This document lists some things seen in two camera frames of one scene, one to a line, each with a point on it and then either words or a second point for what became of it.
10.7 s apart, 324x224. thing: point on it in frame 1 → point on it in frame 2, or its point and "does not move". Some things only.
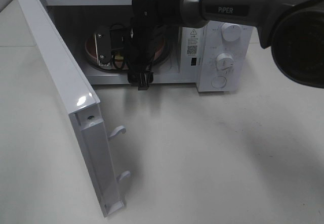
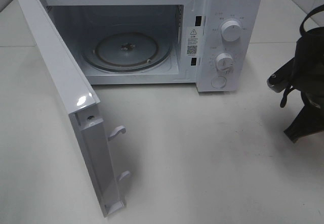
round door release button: (218, 82) does not move
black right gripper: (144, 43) → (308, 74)
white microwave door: (80, 99) does not move
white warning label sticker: (192, 42) does not move
